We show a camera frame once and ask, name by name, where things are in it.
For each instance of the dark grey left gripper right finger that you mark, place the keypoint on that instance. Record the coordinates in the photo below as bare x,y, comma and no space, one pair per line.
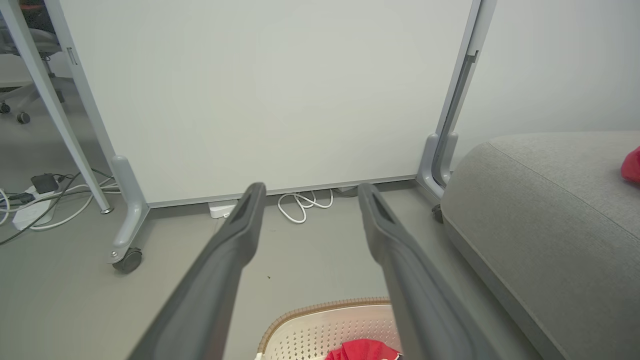
415,300

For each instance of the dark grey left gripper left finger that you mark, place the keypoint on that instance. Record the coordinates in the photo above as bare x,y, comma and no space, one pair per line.
210,290

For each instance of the red jersey with Bulls lettering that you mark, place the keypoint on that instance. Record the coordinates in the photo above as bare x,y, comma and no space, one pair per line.
632,166

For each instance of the grey fabric sofa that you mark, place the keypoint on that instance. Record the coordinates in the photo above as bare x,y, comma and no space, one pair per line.
550,225

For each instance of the red jersey with number print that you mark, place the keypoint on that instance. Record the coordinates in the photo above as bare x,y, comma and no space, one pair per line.
362,350

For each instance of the small white power adapter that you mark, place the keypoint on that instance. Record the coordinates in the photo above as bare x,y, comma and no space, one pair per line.
222,209

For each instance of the black caster wheel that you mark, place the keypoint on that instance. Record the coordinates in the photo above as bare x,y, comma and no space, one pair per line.
128,261

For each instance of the cream plastic laundry basket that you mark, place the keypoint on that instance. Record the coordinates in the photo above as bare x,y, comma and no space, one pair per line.
310,335

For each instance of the black plug adapter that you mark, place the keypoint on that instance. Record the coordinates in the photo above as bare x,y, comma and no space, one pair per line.
45,183

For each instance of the grey metal table leg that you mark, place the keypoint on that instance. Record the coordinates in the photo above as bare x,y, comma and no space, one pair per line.
50,100

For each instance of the grey office chair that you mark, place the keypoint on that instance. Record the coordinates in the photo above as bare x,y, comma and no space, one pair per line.
35,42

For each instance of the large white partition grey frame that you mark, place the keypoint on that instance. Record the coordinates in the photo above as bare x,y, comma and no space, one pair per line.
270,90

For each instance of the white partition dark frame edge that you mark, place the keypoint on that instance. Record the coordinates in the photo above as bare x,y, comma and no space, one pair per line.
550,75

